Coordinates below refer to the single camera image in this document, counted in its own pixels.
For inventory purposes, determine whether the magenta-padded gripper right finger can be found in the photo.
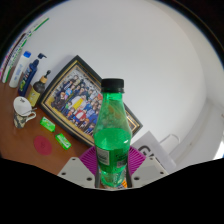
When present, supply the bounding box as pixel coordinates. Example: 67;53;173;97
125;146;170;189

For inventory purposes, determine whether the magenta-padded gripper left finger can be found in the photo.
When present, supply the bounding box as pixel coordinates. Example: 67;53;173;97
57;146;101;189

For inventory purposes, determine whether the green plastic drink bottle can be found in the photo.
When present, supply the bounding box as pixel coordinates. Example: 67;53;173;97
92;78;132;191

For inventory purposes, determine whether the white paper gift bag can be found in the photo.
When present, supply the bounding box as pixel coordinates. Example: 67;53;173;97
130;130;181;175

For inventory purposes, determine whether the small green packet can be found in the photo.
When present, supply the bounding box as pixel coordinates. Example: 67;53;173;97
39;116;57;133
54;132;73;151

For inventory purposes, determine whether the framed group picture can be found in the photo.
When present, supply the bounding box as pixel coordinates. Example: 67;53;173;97
38;54;144;148

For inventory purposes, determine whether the metal spoon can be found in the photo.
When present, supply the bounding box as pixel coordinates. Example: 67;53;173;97
23;106;38;116

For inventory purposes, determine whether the floral patterned mug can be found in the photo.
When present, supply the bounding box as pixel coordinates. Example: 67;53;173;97
12;96;37;130

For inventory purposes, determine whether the brown pump bottle yellow label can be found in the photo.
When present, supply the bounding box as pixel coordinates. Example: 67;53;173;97
26;69;52;108

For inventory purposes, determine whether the dark blue pump bottle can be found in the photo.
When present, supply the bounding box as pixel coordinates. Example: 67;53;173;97
17;52;48;98

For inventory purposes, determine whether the white bottle with blue cap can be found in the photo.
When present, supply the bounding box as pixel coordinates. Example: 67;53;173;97
8;50;32;89

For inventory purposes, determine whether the pink shuttlecock tube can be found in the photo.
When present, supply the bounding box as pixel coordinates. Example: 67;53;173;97
0;30;34;78

